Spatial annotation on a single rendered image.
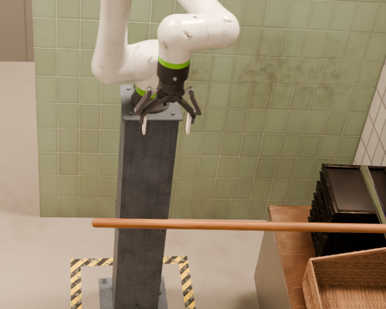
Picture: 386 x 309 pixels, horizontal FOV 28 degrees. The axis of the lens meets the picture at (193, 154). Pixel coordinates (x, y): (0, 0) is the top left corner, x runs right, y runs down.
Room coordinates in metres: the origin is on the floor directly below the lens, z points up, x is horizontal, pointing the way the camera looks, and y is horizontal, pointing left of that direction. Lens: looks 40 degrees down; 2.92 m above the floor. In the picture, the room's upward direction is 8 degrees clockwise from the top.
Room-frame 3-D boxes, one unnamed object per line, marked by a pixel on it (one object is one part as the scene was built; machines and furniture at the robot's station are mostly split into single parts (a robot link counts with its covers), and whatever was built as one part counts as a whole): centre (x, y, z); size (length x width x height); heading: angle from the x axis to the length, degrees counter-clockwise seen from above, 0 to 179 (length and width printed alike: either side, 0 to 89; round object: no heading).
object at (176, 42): (1.84, 0.08, 1.79); 0.13 x 0.11 x 0.14; 116
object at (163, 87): (1.84, 0.09, 1.62); 0.08 x 0.07 x 0.09; 103
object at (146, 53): (2.33, 0.20, 1.36); 0.16 x 0.13 x 0.19; 116
